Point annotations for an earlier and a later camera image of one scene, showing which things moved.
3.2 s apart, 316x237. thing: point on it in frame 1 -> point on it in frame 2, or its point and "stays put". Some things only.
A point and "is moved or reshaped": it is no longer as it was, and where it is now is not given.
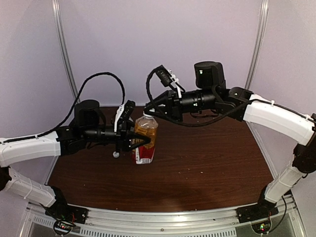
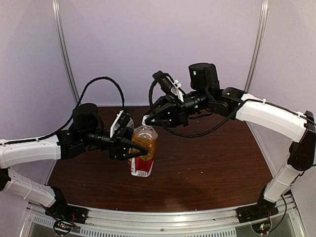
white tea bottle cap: x=147 y=115 is moved or reshaped
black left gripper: x=121 y=139 -> x=118 y=147
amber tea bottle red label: x=147 y=126 is moved or reshaped
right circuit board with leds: x=261 y=228 stays put
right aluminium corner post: x=260 y=36 stays put
